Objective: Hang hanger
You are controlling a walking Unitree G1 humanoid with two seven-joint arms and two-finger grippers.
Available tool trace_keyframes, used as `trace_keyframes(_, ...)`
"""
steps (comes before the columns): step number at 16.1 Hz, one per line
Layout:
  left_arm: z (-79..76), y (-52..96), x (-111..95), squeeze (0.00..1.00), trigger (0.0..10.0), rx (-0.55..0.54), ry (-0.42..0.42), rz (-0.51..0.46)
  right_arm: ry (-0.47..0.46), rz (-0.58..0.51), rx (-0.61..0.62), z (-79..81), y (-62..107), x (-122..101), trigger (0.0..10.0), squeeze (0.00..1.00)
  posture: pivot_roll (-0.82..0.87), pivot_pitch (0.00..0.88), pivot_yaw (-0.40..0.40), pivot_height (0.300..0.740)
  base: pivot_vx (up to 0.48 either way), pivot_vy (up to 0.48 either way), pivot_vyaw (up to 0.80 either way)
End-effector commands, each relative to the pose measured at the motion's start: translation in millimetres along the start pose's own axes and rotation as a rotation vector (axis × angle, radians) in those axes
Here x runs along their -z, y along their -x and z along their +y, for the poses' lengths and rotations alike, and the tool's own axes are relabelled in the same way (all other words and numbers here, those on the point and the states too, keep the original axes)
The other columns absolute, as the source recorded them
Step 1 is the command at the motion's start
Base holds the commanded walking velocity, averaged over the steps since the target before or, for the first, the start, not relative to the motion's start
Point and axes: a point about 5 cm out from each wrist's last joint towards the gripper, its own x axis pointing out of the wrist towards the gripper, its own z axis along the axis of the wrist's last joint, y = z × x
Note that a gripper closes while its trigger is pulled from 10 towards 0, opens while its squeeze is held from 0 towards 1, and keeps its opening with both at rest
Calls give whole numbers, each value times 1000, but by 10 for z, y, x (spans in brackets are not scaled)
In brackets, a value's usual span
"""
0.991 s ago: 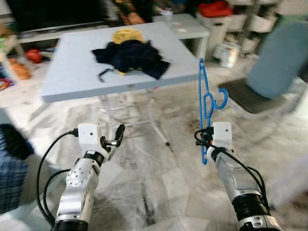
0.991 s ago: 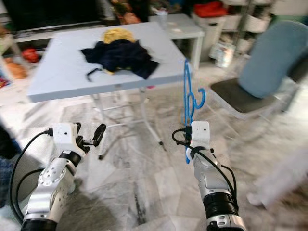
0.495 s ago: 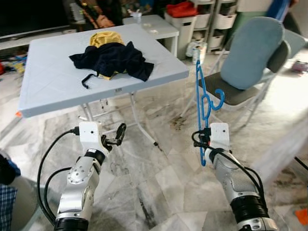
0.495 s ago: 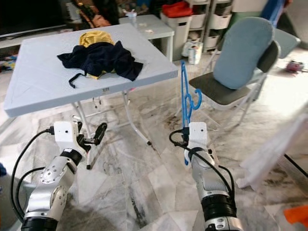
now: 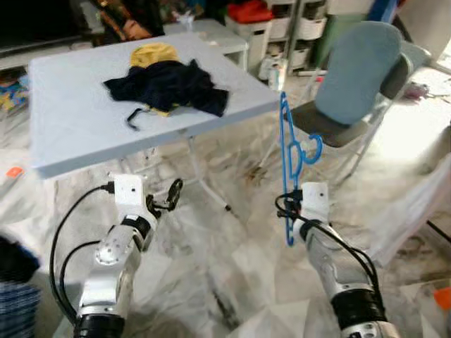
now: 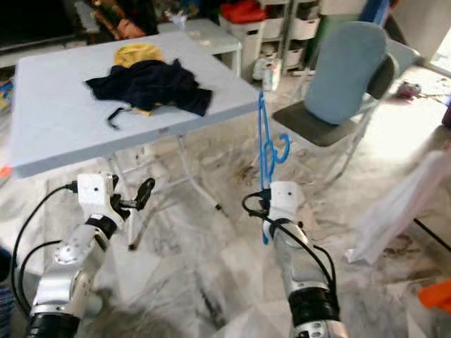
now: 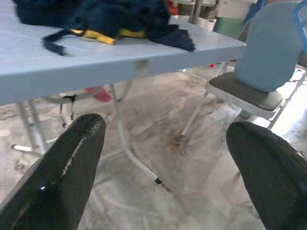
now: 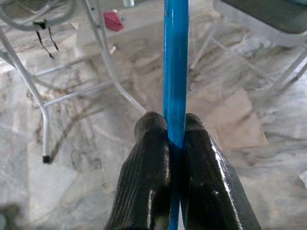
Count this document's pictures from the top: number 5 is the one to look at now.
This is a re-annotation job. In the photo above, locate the blue plastic clothes hanger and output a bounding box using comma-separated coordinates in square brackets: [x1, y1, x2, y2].
[278, 92, 323, 247]

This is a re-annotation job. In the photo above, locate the dark navy garment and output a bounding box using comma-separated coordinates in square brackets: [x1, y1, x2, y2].
[104, 59, 230, 118]

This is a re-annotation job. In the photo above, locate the blue plaid shirt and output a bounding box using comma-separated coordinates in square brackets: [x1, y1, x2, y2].
[0, 280, 41, 338]

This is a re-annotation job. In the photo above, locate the black clothes hanger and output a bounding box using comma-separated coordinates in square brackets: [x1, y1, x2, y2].
[125, 106, 154, 132]

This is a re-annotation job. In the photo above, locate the white folding table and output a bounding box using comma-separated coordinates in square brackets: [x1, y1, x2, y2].
[28, 32, 281, 212]

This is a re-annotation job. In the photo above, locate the white tissue pack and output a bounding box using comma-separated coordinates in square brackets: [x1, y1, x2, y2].
[261, 56, 288, 84]

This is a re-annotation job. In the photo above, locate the yellow garment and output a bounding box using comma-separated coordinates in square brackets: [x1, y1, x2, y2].
[130, 42, 180, 70]

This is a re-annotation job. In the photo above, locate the grey padded folding chair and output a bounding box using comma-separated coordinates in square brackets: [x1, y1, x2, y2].
[290, 21, 432, 185]

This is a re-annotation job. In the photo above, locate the black garment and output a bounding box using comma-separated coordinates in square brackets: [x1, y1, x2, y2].
[0, 236, 41, 284]

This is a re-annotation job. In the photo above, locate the white side table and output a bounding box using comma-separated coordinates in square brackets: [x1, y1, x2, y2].
[163, 19, 249, 71]

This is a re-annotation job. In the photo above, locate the white bin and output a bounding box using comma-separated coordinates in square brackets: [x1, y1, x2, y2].
[225, 18, 276, 61]

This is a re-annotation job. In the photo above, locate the orange garment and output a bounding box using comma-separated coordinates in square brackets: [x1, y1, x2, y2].
[433, 285, 451, 312]

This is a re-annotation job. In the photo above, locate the clear cup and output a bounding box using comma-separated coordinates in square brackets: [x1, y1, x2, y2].
[178, 11, 198, 30]

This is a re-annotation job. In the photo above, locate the white drawer shelf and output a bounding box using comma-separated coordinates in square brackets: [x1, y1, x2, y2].
[271, 0, 332, 68]

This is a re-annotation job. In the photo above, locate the red cloth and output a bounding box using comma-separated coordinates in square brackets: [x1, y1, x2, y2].
[227, 1, 274, 23]

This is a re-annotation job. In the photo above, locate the black television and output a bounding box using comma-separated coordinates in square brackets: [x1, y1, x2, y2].
[0, 0, 80, 51]

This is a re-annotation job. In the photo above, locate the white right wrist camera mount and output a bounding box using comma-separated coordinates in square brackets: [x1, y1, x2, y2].
[299, 182, 331, 225]

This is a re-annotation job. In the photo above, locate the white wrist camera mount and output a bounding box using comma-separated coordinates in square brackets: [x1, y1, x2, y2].
[299, 182, 331, 225]
[113, 174, 150, 220]

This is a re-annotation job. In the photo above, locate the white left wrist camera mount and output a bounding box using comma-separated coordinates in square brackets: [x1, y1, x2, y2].
[113, 174, 150, 220]

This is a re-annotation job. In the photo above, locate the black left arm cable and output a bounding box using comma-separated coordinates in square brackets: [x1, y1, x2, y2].
[49, 182, 117, 325]

